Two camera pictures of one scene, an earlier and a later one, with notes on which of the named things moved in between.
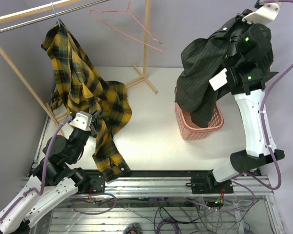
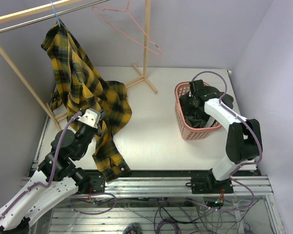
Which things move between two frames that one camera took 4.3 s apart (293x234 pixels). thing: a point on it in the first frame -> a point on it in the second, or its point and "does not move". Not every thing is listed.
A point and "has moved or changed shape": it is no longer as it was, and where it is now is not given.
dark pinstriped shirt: (202, 79) has moved or changed shape
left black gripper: (94, 126) -> (98, 132)
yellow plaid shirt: (81, 87) does not move
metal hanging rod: (43, 18) does not move
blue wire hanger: (56, 17) does not move
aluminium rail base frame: (159, 202) does not move
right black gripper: (238, 22) -> (190, 111)
